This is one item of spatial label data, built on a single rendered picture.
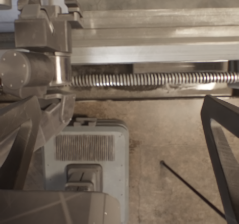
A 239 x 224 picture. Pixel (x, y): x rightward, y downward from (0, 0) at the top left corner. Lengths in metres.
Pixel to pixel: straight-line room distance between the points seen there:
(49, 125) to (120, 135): 0.92
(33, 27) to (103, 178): 1.15
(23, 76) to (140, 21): 0.43
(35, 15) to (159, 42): 0.41
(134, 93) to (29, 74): 0.81
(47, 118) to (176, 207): 1.54
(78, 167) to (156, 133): 0.58
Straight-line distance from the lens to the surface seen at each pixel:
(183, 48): 0.68
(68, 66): 0.41
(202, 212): 1.90
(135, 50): 0.66
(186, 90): 1.14
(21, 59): 0.34
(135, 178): 1.67
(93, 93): 1.11
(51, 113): 0.39
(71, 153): 1.35
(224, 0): 0.88
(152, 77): 0.77
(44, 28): 0.33
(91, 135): 1.30
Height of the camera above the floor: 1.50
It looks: 82 degrees down
